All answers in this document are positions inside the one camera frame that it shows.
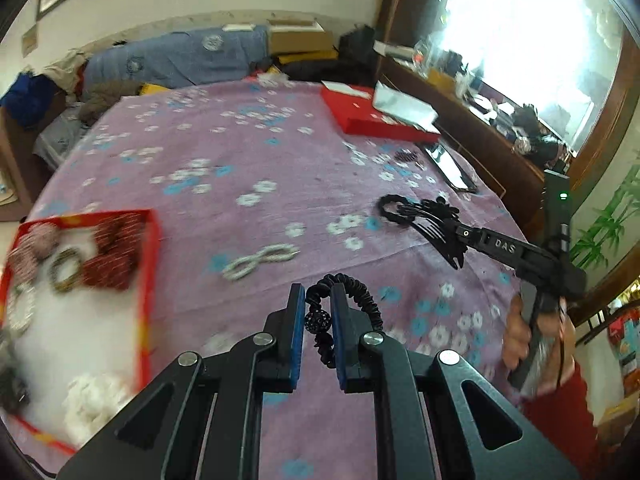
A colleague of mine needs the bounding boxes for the black bag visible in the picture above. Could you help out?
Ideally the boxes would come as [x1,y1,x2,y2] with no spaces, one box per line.
[337,26,382,87]

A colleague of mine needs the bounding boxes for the red plaid scrunchie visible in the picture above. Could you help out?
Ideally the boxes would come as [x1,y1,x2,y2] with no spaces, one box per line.
[9,222,59,292]

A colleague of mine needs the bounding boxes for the bamboo wall sticker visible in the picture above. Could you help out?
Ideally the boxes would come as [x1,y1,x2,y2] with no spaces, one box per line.
[570,169,640,272]

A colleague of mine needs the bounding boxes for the white bead hair tie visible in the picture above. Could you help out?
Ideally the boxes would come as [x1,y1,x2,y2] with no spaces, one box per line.
[2,290,40,335]

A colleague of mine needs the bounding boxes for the smartphone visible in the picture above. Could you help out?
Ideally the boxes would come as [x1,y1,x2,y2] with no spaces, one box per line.
[425,142,479,194]

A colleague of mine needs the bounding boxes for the blue checked quilt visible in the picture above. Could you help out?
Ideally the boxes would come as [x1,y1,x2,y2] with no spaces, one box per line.
[82,26,273,97]

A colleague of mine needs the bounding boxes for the white cherry print scrunchie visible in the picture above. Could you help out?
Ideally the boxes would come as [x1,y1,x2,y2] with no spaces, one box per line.
[62,372,132,447]

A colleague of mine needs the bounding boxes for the beige clothes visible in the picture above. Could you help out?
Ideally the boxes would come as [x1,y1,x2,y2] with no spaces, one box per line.
[45,51,89,94]

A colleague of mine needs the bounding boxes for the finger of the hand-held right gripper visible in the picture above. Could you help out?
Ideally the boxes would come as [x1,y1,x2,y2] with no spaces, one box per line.
[452,223,547,277]

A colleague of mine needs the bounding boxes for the red flat gift box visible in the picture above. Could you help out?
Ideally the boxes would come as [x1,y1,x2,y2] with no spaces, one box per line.
[320,85,442,144]

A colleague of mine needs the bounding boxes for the cardboard box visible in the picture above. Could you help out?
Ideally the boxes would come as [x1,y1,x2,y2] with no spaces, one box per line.
[267,20,337,57]

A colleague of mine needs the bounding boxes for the dark wooden ledge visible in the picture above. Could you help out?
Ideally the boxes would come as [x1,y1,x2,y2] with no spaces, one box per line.
[375,55,551,233]

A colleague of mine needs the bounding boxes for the black flower hair clip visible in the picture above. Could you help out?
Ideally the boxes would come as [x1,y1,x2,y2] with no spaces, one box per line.
[377,194,469,271]

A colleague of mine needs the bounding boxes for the wooden window frame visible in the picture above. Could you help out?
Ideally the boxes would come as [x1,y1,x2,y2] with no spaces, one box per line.
[565,30,640,323]

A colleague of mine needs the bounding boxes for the blue clothes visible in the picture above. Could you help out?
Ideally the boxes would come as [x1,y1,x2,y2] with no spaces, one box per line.
[0,71,57,129]

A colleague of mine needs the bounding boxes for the red polka dot scrunchie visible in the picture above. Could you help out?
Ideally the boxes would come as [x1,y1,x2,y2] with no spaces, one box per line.
[82,212,147,292]

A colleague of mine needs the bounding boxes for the black ruffled hair tie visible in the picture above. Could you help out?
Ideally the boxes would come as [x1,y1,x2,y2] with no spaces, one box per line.
[304,272,385,372]

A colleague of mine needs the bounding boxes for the black furry item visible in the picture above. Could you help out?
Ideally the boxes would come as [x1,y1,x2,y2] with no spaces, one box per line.
[514,104,572,172]

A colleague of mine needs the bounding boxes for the black dotted scrunchie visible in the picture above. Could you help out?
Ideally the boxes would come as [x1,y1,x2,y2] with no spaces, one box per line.
[0,361,31,412]

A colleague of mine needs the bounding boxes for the person's right hand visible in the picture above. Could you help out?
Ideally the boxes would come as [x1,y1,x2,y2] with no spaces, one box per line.
[501,292,572,393]

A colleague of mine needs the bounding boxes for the person's right forearm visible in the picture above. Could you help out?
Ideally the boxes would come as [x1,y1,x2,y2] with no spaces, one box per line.
[519,362,603,478]

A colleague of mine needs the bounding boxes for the purple floral bedsheet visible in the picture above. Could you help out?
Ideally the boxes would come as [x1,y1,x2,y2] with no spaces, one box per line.
[20,80,532,480]

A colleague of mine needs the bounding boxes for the leopard print scrunchie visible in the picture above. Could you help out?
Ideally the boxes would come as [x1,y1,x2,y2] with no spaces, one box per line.
[47,249,84,294]

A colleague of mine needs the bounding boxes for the yellow box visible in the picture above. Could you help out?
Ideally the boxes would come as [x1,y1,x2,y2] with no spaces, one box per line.
[427,67,458,92]

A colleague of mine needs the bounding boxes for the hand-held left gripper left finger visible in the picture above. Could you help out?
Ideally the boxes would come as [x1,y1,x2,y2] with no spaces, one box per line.
[57,282,307,480]

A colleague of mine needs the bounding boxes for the pearl figure eight hair clip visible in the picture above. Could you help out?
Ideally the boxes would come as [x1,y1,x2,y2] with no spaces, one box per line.
[221,242,298,282]

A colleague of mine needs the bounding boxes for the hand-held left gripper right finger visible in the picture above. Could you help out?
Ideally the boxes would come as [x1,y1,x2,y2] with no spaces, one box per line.
[330,282,581,480]

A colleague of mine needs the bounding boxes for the white papers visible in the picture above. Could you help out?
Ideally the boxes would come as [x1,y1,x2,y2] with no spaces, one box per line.
[372,81,439,129]

